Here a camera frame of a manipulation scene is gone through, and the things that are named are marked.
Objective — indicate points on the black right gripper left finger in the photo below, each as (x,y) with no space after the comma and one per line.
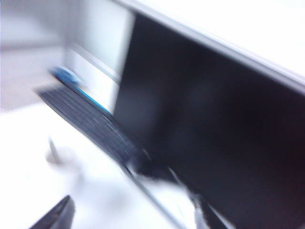
(59,219)

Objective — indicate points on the black AOC computer monitor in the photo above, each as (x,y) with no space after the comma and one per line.
(214,107)

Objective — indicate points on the white raised desk board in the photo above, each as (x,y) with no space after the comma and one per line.
(95,190)

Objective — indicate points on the black computer keyboard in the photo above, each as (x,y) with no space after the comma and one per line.
(95,119)

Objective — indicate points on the white ceramic mug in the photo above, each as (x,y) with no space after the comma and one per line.
(66,164)

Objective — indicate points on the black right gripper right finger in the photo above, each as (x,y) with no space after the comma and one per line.
(212,220)

